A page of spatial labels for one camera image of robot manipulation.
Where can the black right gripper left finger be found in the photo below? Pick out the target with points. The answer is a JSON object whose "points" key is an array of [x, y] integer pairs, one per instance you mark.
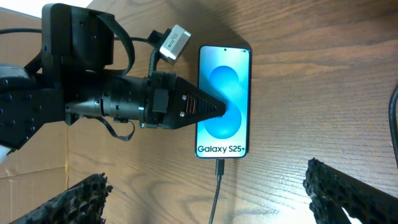
{"points": [[82, 203]]}

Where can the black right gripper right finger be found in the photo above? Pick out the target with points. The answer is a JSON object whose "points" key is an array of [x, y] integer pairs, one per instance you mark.
{"points": [[336, 197]]}

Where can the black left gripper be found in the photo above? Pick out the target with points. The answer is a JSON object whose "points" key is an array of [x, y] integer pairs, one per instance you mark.
{"points": [[192, 104]]}

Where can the blue Galaxy smartphone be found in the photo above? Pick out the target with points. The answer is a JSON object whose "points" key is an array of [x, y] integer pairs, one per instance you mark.
{"points": [[225, 73]]}

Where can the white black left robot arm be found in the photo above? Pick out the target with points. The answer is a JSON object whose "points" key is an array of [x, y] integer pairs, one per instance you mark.
{"points": [[70, 78]]}

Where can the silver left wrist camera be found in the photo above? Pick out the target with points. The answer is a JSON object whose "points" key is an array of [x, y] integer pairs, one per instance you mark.
{"points": [[174, 44]]}

